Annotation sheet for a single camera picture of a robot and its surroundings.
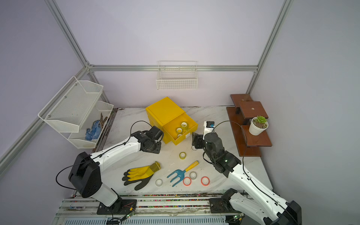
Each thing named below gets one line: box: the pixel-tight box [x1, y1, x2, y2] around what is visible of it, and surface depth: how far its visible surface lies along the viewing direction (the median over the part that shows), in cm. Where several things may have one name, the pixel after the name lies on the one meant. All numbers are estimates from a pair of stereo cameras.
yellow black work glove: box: [121, 161, 161, 191], surface depth 84 cm
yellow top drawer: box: [162, 112, 199, 146], surface depth 88 cm
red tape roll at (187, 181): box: [182, 176, 192, 187], surface depth 84 cm
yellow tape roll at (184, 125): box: [180, 121, 189, 130], surface depth 90 cm
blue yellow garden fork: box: [166, 160, 200, 188], surface depth 86 cm
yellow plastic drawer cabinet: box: [145, 96, 198, 146], surface depth 90 cm
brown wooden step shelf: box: [226, 93, 273, 157], surface depth 88 cm
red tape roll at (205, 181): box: [200, 175, 211, 187], surface depth 84 cm
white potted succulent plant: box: [248, 115, 269, 136], surface depth 81 cm
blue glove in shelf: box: [84, 120, 102, 141], surface depth 90 cm
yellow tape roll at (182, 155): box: [179, 151, 187, 160], surface depth 95 cm
